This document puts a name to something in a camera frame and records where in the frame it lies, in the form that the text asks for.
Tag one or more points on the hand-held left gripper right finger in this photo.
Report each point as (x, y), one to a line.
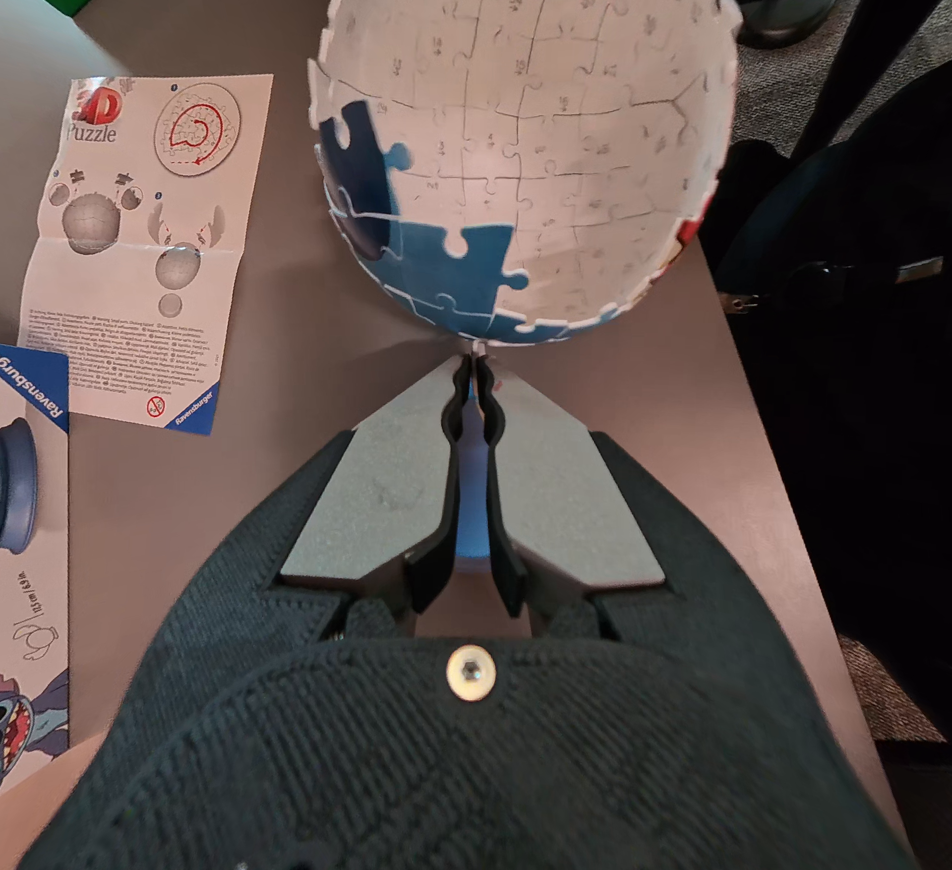
(573, 505)

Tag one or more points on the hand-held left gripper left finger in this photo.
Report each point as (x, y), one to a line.
(364, 505)

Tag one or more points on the blue ball stand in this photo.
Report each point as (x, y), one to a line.
(472, 535)

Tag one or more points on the blue white puzzle ball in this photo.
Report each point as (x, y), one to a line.
(558, 104)

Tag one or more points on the cartoon print puzzle box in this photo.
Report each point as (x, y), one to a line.
(33, 513)

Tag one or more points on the person's dark clothing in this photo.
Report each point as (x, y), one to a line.
(855, 401)

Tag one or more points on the white instruction leaflet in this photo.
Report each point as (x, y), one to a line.
(149, 275)

